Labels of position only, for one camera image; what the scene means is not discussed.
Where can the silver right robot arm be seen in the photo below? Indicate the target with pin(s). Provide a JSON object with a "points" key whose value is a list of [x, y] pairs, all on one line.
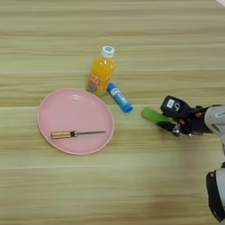
{"points": [[216, 117]]}

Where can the small black box white label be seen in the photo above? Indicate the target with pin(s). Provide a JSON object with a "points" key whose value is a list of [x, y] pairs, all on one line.
{"points": [[172, 105]]}

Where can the pink round plate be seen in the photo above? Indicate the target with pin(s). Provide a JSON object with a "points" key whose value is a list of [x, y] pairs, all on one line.
{"points": [[73, 114]]}

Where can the green plastic stick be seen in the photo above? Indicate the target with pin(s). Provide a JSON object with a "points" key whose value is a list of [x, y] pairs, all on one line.
{"points": [[150, 114]]}

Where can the blue glue stick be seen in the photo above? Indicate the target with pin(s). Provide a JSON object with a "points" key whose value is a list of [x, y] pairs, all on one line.
{"points": [[120, 98]]}

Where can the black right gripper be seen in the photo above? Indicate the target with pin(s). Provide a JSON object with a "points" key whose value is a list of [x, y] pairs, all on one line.
{"points": [[196, 123]]}

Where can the orange juice bottle white cap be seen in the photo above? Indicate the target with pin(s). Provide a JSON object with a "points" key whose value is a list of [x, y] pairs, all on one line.
{"points": [[101, 73]]}

